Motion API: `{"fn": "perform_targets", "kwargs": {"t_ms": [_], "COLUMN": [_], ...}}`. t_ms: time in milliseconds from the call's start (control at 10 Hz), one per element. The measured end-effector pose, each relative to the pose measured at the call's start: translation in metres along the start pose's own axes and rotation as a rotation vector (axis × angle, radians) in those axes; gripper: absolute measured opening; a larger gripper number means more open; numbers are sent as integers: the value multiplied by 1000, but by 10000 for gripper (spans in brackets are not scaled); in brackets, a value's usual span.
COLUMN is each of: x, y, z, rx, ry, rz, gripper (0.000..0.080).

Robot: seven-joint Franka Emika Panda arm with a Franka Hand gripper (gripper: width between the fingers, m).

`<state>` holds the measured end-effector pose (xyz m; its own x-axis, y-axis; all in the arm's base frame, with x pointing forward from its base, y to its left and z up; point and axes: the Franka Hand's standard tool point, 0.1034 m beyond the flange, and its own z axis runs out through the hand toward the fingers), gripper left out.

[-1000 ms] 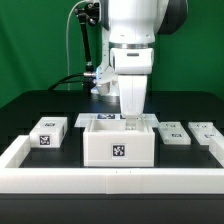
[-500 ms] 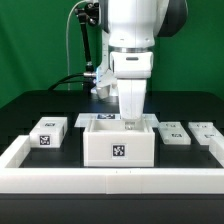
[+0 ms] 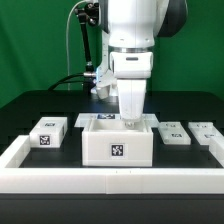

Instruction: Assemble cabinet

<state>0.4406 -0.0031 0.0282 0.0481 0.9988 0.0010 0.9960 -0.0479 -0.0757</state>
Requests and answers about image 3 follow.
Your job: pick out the white cabinet door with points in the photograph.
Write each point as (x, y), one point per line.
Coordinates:
(203, 131)
(173, 133)

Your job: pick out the white cabinet body box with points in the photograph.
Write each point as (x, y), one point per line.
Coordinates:
(110, 143)

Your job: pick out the white base tag plate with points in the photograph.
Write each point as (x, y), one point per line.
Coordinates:
(83, 118)

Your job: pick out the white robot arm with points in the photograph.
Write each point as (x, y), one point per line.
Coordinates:
(129, 29)

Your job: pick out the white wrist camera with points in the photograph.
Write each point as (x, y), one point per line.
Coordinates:
(104, 81)

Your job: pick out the white cabinet top block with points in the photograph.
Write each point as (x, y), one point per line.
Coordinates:
(49, 132)

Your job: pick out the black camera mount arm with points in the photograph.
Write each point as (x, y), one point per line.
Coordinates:
(88, 15)

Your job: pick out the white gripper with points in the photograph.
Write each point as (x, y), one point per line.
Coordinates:
(131, 71)

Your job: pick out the white obstacle fence frame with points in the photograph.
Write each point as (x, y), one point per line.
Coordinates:
(14, 179)

